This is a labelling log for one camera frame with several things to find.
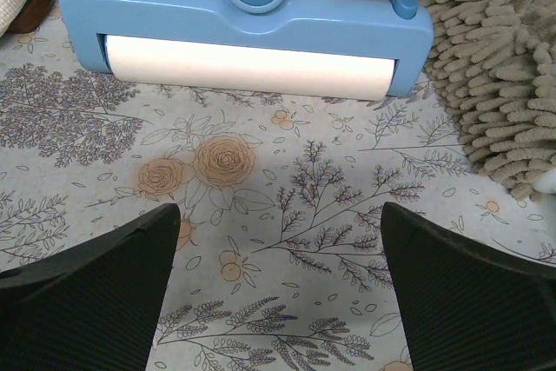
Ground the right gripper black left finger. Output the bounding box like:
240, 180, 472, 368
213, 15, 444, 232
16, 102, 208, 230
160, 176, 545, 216
1, 203, 181, 370

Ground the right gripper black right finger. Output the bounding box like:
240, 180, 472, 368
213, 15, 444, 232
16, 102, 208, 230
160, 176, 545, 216
381, 202, 555, 370

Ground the beige chenille duster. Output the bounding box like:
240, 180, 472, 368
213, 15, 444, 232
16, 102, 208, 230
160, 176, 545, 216
420, 0, 555, 200

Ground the blue lint roller mop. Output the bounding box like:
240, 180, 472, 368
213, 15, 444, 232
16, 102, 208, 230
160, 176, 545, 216
60, 0, 434, 101

